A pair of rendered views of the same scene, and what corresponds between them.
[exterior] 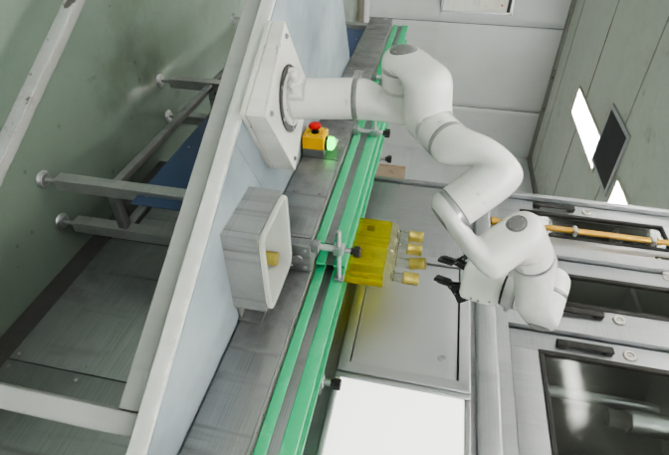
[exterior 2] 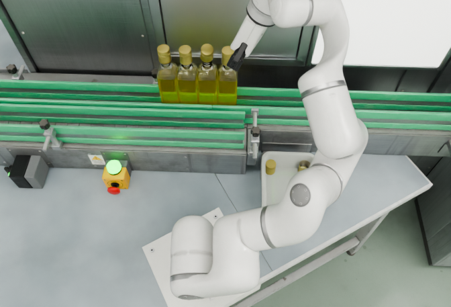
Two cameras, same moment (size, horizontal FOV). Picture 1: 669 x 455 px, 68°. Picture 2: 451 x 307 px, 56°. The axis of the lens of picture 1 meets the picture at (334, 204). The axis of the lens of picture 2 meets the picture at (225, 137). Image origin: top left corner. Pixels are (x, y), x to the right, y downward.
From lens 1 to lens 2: 1.27 m
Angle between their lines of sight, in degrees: 60
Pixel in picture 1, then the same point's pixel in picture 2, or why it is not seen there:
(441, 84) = (254, 282)
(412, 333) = not seen: hidden behind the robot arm
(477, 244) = (354, 162)
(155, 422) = (413, 192)
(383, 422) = (352, 34)
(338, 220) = (211, 139)
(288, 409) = (376, 119)
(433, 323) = (243, 2)
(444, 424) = not seen: outside the picture
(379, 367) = (302, 41)
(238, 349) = not seen: hidden behind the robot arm
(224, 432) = (392, 144)
